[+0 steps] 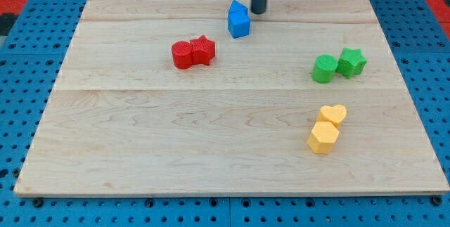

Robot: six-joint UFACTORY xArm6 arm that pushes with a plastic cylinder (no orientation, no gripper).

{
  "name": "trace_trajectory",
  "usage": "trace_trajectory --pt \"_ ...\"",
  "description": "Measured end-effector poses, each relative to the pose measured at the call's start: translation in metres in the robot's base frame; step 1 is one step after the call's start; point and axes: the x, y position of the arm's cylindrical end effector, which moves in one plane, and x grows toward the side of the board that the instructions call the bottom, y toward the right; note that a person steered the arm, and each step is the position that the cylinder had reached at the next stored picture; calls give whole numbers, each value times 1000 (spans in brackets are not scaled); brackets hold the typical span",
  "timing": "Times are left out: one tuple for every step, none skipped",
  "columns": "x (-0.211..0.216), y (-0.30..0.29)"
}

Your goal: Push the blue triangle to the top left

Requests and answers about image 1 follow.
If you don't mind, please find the green star block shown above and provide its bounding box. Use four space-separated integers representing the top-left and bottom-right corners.
336 48 367 79

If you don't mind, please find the green cylinder block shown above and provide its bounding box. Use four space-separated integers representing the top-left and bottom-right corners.
311 54 338 84

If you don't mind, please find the yellow heart block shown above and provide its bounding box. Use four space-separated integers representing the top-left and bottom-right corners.
316 104 347 129

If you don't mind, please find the red star block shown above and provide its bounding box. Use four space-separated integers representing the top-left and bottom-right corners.
190 35 215 65

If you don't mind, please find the light wooden board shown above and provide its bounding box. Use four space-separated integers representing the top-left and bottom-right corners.
14 0 449 198

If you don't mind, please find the blue triangle block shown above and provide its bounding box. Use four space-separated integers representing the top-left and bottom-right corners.
228 0 248 14

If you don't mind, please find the blue cube block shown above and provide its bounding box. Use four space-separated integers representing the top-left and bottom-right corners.
228 11 250 39

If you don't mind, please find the yellow hexagon block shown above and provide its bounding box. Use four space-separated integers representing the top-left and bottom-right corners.
307 122 340 154

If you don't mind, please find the red cylinder block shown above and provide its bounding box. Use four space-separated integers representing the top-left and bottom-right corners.
171 41 193 70

